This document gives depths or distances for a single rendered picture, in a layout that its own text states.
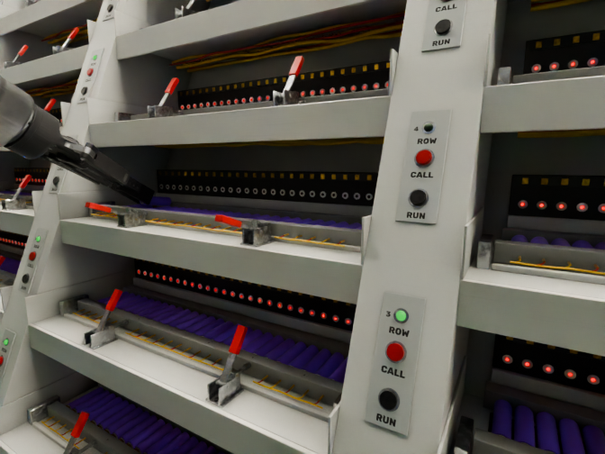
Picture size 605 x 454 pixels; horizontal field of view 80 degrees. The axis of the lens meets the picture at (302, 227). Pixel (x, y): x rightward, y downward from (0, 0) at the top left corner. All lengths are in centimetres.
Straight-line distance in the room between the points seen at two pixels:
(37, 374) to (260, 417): 52
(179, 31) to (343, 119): 41
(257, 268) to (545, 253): 31
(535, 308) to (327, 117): 30
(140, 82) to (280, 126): 49
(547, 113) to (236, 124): 38
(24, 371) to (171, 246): 41
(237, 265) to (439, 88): 31
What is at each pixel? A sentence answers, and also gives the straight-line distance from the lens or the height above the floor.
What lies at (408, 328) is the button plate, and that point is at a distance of 37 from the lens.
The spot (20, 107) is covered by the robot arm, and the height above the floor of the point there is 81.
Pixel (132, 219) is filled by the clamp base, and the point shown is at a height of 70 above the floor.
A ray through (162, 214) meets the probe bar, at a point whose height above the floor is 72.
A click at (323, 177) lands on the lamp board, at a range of 61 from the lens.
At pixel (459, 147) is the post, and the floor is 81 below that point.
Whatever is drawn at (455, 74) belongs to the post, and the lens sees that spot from 44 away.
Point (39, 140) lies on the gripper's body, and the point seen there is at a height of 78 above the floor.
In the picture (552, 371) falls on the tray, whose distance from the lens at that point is 53.
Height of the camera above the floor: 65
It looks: 9 degrees up
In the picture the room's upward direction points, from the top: 11 degrees clockwise
